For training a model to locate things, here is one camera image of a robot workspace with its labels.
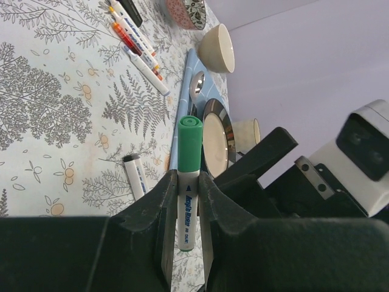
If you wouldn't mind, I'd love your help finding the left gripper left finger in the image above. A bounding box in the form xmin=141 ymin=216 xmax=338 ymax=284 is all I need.
xmin=1 ymin=170 xmax=177 ymax=291

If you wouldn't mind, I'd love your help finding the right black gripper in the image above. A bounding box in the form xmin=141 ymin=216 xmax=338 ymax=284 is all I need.
xmin=214 ymin=127 xmax=368 ymax=218

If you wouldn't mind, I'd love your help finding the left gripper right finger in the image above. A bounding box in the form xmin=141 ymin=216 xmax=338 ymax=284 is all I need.
xmin=199 ymin=173 xmax=388 ymax=291

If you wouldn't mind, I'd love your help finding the green capped marker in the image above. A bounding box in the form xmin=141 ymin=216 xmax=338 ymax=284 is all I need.
xmin=177 ymin=116 xmax=203 ymax=252

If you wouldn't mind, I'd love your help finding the yellow capped marker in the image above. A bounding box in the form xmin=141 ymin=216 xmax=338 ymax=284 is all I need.
xmin=109 ymin=0 xmax=159 ymax=70

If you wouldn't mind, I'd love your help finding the purple black highlighter pen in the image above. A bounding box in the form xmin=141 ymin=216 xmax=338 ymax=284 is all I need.
xmin=119 ymin=0 xmax=143 ymax=27

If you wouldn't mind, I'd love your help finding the red marker pen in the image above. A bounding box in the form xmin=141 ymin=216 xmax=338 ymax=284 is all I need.
xmin=112 ymin=21 xmax=163 ymax=80

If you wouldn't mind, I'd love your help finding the dark rimmed dinner plate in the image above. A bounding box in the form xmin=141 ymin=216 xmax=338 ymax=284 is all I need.
xmin=202 ymin=99 xmax=236 ymax=178

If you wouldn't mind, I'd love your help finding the blue checked cloth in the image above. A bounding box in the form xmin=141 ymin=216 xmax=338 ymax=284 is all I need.
xmin=168 ymin=49 xmax=229 ymax=170

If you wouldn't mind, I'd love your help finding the metal spoon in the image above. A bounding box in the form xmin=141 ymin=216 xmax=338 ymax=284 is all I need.
xmin=188 ymin=71 xmax=205 ymax=119

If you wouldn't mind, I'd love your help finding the floral tablecloth mat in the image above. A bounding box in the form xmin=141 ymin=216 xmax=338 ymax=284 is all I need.
xmin=1 ymin=1 xmax=221 ymax=223

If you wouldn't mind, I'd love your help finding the cream ceramic bowl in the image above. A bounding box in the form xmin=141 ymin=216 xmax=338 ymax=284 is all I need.
xmin=198 ymin=24 xmax=235 ymax=74

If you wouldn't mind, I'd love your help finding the floral dark patterned bowl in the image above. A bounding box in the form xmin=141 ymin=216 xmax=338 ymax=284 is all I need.
xmin=165 ymin=0 xmax=207 ymax=30

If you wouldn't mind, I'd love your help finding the cream mug dark handle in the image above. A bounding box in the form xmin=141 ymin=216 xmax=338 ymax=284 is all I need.
xmin=232 ymin=119 xmax=261 ymax=153

